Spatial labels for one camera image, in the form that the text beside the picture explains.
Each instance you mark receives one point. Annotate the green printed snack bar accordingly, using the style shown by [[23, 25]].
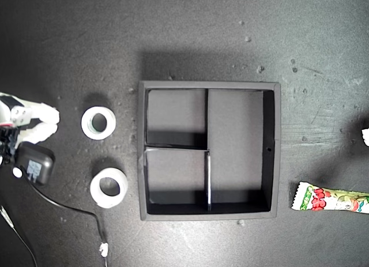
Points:
[[331, 199]]

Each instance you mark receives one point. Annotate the white tape roll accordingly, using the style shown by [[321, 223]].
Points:
[[96, 195], [86, 125]]

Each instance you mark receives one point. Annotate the black compartment tray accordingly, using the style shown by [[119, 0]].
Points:
[[235, 134]]

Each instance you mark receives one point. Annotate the black camera box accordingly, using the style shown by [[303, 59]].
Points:
[[43, 160]]

